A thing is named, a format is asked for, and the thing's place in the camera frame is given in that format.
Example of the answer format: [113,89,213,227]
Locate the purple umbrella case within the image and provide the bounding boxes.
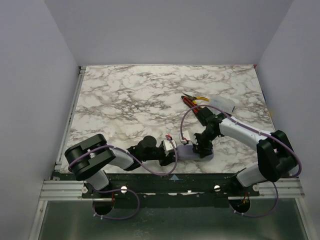
[177,145,214,162]

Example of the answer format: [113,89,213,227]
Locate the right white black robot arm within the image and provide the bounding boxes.
[193,111,302,188]

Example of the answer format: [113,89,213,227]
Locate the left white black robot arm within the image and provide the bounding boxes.
[64,133,178,191]

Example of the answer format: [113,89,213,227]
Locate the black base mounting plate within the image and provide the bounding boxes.
[51,172,256,213]

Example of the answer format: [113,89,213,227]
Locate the clear plastic box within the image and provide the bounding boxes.
[208,95,235,114]

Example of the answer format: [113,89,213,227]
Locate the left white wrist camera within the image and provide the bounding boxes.
[162,139,177,153]

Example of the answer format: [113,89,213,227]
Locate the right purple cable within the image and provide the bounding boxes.
[179,104,303,218]

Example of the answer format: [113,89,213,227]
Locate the yellow handled pliers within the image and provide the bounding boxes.
[184,93,210,103]

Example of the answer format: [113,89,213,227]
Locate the aluminium frame rail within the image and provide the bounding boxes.
[39,178,305,201]

